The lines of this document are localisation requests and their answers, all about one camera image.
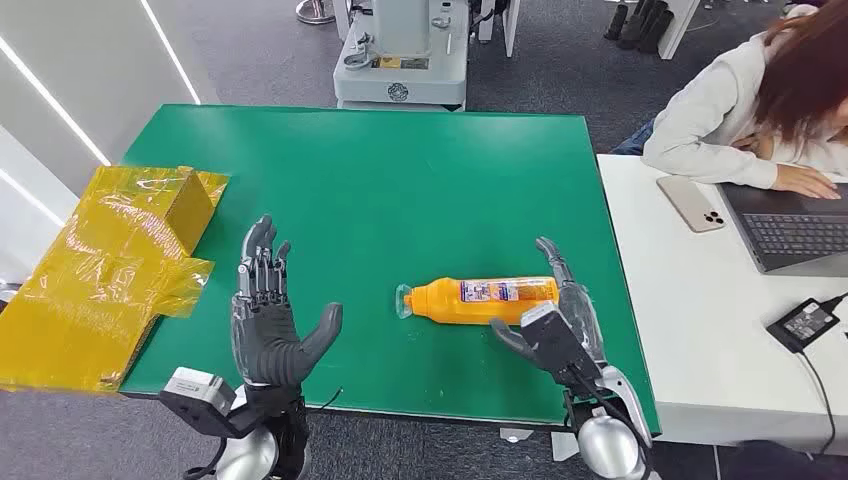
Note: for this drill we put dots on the white table foot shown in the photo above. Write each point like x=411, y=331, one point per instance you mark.
x=563, y=447
x=515, y=435

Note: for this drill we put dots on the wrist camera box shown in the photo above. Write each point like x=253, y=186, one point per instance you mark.
x=553, y=338
x=195, y=394

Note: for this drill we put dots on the white desk leg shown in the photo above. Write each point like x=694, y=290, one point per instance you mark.
x=676, y=26

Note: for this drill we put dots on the metal chair base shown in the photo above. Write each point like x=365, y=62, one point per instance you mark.
x=314, y=13

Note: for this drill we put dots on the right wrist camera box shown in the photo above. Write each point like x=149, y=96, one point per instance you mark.
x=553, y=338

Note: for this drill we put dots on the white furniture panel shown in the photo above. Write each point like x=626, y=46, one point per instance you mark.
x=510, y=26

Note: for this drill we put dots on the black boot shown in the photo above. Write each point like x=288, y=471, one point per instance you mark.
x=656, y=33
x=632, y=30
x=616, y=23

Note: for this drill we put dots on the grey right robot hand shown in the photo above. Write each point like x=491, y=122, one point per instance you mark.
x=583, y=311

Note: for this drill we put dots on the yellow taped cardboard box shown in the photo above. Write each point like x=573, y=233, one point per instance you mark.
x=99, y=278

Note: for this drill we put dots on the person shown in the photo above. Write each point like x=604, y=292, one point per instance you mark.
x=702, y=119

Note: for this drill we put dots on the green table mat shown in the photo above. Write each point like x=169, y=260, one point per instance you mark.
x=397, y=199

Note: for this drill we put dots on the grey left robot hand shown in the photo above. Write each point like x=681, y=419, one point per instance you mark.
x=265, y=331

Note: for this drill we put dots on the white desk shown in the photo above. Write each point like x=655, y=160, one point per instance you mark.
x=696, y=331

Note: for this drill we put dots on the orange plastic bottle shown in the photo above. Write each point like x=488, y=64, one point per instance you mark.
x=450, y=301

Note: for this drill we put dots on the grey robot base machine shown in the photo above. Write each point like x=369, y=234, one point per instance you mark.
x=404, y=73

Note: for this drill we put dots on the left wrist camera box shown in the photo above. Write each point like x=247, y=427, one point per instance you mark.
x=195, y=394

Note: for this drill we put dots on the black power adapter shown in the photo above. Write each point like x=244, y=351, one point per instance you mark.
x=803, y=324

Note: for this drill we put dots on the dark grey laptop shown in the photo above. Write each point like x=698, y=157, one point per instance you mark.
x=788, y=232

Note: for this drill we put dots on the beige smartphone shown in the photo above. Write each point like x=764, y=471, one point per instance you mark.
x=690, y=203

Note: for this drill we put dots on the person's left hand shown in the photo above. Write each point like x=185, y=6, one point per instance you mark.
x=747, y=142

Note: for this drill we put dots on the person's right hand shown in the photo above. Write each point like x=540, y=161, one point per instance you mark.
x=805, y=180

